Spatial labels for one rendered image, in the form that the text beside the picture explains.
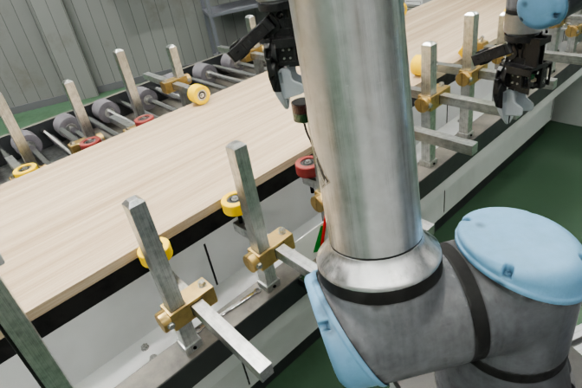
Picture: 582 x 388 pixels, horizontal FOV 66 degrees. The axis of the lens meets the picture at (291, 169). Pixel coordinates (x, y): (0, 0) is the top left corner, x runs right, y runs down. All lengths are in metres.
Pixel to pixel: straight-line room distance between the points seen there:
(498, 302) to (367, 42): 0.26
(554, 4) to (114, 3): 5.08
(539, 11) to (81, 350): 1.22
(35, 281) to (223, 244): 0.48
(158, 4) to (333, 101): 5.29
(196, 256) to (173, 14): 4.53
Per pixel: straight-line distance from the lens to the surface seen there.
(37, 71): 5.81
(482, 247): 0.45
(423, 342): 0.43
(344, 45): 0.33
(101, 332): 1.29
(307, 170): 1.30
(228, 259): 1.39
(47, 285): 1.21
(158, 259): 0.97
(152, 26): 5.63
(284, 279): 1.25
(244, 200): 1.05
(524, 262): 0.45
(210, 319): 1.03
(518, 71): 1.06
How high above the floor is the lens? 1.57
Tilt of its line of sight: 30 degrees down
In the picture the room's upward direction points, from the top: 10 degrees counter-clockwise
